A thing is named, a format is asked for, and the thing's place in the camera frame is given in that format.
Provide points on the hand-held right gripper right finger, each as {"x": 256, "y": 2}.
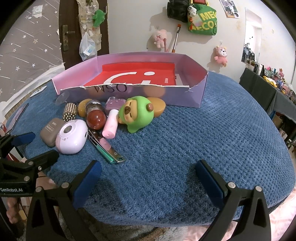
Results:
{"x": 205, "y": 176}

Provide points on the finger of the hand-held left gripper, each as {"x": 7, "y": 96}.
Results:
{"x": 23, "y": 137}
{"x": 44, "y": 158}

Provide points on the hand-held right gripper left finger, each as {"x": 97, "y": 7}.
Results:
{"x": 91, "y": 172}

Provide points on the grey rounded case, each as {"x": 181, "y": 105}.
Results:
{"x": 49, "y": 133}

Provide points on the lilac round device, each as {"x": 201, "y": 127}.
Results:
{"x": 71, "y": 139}

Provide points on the purple nail polish bottle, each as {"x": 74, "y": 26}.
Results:
{"x": 109, "y": 126}

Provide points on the red round bottle glitter cap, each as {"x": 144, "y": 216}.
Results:
{"x": 96, "y": 120}

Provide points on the gold studded cylinder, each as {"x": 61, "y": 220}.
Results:
{"x": 69, "y": 112}

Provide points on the clear plastic cup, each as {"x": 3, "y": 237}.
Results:
{"x": 62, "y": 99}

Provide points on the green bear toy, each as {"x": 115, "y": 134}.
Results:
{"x": 136, "y": 113}

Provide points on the amber round disc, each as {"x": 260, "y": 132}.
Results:
{"x": 158, "y": 106}

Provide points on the purple cardboard box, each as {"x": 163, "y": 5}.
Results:
{"x": 148, "y": 95}

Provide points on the person's left hand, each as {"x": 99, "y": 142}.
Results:
{"x": 13, "y": 207}

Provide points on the smartphone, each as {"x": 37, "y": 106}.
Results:
{"x": 17, "y": 118}

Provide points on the white rounded square device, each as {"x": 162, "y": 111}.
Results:
{"x": 39, "y": 90}

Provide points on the grey fuzzy cloth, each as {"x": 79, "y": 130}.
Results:
{"x": 138, "y": 234}

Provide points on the pink fleece cloth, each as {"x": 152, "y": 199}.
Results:
{"x": 279, "y": 222}

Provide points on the clear plastic bag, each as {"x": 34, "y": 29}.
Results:
{"x": 87, "y": 47}

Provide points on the red paper sheet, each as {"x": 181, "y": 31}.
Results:
{"x": 138, "y": 71}

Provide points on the pink plush white face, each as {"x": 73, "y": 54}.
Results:
{"x": 220, "y": 55}

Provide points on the brown wooden door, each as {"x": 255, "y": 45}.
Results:
{"x": 71, "y": 14}

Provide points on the clear hanging pocket organizer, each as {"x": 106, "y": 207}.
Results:
{"x": 84, "y": 18}

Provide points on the pink stick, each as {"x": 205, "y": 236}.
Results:
{"x": 165, "y": 45}

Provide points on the green plush toy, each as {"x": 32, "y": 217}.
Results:
{"x": 99, "y": 18}

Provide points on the pink plush bear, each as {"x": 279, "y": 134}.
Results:
{"x": 159, "y": 38}

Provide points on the green tote bag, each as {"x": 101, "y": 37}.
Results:
{"x": 203, "y": 23}

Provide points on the small white plush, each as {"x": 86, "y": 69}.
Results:
{"x": 192, "y": 10}

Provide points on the black bag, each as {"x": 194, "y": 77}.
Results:
{"x": 177, "y": 10}

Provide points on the white wall socket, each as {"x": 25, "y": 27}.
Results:
{"x": 37, "y": 11}

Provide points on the wall mirror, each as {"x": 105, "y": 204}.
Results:
{"x": 253, "y": 27}

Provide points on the wall photos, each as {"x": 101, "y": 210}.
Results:
{"x": 230, "y": 8}

